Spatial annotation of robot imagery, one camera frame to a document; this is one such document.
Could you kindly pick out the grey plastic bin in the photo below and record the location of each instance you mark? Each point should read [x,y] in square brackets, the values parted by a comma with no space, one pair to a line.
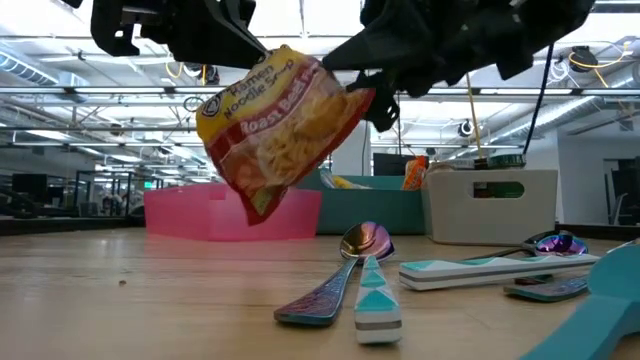
[450,220]

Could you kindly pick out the teal plastic bin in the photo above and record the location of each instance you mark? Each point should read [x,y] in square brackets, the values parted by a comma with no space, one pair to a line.
[375,210]

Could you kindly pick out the red ramen packet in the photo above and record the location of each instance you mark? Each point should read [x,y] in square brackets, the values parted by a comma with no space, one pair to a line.
[280,130]

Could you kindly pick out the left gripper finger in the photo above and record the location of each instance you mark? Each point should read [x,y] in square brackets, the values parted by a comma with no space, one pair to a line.
[240,12]
[220,47]

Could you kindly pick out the orange ramen packet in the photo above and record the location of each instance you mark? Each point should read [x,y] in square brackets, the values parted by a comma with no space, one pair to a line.
[415,172]

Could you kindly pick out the black monitor screen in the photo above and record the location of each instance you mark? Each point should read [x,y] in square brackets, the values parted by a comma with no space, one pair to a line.
[29,186]
[392,165]

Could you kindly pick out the long ceiling light strip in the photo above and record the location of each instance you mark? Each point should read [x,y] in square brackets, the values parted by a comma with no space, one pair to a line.
[125,90]

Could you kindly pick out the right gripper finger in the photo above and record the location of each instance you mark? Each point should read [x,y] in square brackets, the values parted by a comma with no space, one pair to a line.
[382,107]
[370,55]

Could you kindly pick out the silver ceiling duct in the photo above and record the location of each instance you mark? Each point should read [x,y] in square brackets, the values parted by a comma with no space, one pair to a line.
[550,117]

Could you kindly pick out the blue-edged silver snack packet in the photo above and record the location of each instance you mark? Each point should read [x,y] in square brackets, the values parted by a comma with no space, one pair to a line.
[327,179]

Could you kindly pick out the teal plastic spoon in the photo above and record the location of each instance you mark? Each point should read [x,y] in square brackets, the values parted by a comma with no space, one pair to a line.
[610,300]

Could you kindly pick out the black workstation frame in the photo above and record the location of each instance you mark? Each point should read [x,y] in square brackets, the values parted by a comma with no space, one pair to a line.
[76,192]

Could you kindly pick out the yellow ramen packet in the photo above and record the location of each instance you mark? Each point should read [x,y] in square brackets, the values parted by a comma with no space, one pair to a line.
[350,183]

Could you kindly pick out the pink plastic tray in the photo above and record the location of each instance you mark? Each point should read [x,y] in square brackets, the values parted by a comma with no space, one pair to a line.
[190,215]

